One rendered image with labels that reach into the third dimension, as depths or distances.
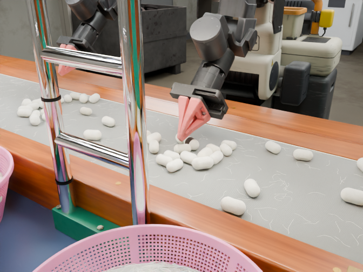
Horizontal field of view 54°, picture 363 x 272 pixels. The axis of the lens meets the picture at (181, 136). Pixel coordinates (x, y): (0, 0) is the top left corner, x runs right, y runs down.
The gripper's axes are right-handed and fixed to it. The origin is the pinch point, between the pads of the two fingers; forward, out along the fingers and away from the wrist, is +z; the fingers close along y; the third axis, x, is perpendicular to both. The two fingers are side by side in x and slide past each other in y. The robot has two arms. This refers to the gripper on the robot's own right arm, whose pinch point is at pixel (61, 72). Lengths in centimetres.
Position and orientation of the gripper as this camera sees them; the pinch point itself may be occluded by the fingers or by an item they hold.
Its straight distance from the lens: 100.7
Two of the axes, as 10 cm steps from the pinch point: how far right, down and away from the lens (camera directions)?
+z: -4.3, 8.5, -3.0
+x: 3.5, 4.6, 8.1
